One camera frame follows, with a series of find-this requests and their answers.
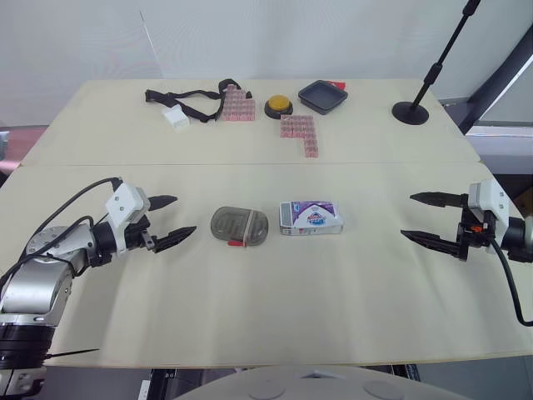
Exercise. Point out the dark grey square tray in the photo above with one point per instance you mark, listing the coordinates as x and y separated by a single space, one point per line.
322 96

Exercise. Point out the black stand with round base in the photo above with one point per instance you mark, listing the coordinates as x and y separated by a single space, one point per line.
433 75

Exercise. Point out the pink block sheet L-shaped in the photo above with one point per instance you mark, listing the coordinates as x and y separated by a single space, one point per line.
300 133

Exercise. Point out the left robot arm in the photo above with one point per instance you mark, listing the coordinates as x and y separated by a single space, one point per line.
39 266

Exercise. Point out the pink block sheet stepped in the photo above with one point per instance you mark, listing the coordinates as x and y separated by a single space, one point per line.
237 104

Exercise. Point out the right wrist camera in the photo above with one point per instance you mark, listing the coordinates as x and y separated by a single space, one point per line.
490 200

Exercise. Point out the yellow push button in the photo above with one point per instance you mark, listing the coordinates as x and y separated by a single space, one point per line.
278 106

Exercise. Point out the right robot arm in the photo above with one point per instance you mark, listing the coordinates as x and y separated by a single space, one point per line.
520 241

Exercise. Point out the white plastic box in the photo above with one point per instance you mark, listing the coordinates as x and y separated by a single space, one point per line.
176 118

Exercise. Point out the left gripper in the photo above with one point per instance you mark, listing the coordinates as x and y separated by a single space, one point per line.
134 238

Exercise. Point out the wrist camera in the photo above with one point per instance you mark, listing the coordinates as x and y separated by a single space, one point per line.
490 200
126 205

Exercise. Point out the red pack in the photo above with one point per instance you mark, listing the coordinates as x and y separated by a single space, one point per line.
338 85

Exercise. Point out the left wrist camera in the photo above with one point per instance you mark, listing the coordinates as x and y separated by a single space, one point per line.
126 205

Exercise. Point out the robot body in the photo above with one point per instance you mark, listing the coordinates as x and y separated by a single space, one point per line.
316 383

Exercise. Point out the grey clear soap case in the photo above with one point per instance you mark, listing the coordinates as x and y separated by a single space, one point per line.
239 227

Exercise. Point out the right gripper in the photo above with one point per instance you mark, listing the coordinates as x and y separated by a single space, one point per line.
474 233

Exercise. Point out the white purple soap pack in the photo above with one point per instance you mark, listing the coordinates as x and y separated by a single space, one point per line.
311 218

